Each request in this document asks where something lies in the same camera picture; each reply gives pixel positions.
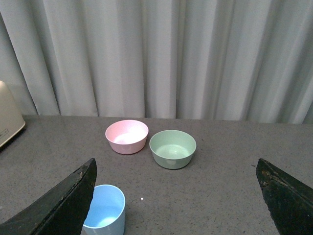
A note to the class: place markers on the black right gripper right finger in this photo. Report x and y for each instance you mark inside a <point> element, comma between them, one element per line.
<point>289,201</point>

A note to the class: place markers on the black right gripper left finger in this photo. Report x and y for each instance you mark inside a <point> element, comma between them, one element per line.
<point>61,211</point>

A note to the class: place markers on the right blue cup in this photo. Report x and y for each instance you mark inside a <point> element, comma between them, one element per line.
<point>106,214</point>

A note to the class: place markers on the pink bowl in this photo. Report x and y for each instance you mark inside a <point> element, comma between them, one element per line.
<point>127,136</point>

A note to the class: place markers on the cream white toaster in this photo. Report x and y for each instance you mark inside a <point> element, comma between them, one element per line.
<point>11,120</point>

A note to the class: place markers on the green bowl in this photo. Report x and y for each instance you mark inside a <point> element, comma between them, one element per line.
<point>172,149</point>

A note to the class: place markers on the grey curtain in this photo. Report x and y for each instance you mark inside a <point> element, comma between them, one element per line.
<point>195,59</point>

